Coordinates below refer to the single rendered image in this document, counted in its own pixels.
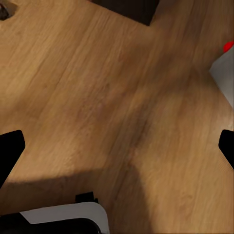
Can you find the desktop computer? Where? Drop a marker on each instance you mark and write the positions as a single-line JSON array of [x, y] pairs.
[[222, 72]]

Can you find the cabinet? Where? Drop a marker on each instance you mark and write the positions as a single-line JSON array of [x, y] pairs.
[[139, 10]]

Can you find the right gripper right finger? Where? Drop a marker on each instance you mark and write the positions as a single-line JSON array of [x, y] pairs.
[[226, 145]]

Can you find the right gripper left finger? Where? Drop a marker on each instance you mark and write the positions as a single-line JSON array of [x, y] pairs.
[[12, 145]]

